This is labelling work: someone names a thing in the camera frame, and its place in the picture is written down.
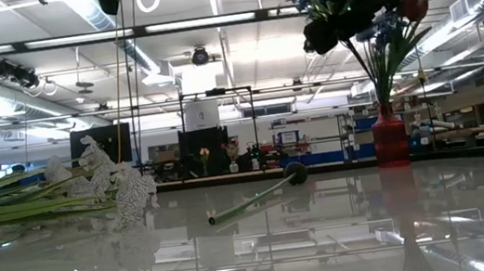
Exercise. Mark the red tulip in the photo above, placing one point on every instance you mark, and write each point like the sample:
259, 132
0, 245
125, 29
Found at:
413, 6

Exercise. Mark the black tulip with bare stem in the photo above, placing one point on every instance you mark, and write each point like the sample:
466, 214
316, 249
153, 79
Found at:
297, 172

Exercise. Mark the red glass vase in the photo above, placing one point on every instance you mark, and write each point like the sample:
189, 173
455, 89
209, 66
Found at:
390, 139

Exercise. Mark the white ceiling air vent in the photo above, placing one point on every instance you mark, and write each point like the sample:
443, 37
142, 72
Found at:
459, 8

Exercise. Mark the blue storage bin shelf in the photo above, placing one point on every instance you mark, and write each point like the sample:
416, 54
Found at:
362, 124

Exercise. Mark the black round ceiling device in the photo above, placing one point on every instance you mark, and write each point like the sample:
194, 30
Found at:
200, 56

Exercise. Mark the black ceiling spotlight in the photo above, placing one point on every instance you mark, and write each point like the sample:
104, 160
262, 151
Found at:
16, 74

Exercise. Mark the white distant box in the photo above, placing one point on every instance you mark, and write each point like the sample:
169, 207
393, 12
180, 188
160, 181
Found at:
202, 115

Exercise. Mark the black distant monitor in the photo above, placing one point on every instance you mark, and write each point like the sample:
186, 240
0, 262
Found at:
192, 151
118, 142

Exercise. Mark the distant pink tulips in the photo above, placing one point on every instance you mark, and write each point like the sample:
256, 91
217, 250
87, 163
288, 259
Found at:
204, 152

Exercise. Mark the distant wooden work table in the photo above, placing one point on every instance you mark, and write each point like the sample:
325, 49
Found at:
480, 130

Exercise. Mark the white flower bunch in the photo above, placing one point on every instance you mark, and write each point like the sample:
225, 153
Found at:
132, 192

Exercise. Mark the person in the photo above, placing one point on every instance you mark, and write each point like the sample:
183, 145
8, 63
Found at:
17, 169

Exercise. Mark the silver ceiling air duct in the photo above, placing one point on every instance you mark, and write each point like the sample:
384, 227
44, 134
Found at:
85, 11

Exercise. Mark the black overhead frame bar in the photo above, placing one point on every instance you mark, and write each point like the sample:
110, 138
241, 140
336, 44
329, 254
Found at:
208, 21

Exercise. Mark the black distant station frame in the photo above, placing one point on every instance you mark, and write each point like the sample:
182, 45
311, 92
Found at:
215, 91

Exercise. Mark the black table frame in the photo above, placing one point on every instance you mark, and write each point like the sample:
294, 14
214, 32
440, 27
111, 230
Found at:
460, 153

